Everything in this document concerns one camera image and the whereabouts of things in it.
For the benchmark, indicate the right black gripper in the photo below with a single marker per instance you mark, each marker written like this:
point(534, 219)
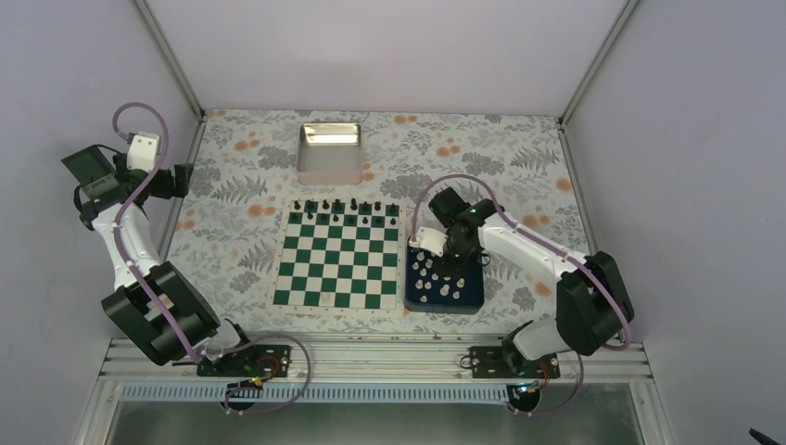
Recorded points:
point(452, 268)

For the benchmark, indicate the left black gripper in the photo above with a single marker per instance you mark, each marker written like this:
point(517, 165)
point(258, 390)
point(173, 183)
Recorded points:
point(165, 191)

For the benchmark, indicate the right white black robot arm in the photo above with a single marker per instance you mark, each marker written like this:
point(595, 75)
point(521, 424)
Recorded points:
point(592, 303)

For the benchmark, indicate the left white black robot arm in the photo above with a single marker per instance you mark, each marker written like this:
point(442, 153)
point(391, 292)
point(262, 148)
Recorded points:
point(152, 303)

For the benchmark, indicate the green white chess board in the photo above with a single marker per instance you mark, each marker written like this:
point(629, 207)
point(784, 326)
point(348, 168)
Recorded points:
point(341, 268)

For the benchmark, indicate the dark blue plastic tray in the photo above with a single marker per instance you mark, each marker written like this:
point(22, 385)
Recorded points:
point(472, 294)

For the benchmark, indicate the floral patterned table mat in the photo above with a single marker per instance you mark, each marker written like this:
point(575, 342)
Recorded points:
point(225, 239)

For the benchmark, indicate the pink metal tin box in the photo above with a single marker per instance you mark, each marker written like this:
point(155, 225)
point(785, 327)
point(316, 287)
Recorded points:
point(329, 153)

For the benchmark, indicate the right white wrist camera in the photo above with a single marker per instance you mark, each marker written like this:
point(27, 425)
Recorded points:
point(428, 239)

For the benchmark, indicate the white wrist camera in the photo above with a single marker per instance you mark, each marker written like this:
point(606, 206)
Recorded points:
point(428, 239)
point(144, 151)

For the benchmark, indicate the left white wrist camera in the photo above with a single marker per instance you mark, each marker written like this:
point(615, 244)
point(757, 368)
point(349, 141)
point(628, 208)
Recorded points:
point(144, 151)

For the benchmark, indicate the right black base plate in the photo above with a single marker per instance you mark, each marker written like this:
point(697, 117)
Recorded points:
point(491, 362)

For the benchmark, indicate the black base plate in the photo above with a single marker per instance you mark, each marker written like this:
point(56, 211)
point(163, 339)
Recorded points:
point(491, 362)
point(263, 361)

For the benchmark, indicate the aluminium frame post left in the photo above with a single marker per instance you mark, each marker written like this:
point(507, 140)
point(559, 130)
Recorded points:
point(170, 60)

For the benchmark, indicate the aluminium frame post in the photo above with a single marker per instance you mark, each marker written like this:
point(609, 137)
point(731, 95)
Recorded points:
point(170, 60)
point(608, 43)

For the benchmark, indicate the aluminium front rail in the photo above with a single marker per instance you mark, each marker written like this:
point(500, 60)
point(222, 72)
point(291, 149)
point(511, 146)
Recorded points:
point(420, 360)

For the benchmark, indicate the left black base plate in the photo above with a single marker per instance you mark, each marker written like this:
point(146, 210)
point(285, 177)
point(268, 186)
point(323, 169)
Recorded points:
point(263, 361)

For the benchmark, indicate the aluminium frame post right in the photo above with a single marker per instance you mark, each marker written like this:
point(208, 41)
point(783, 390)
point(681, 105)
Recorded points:
point(608, 43)

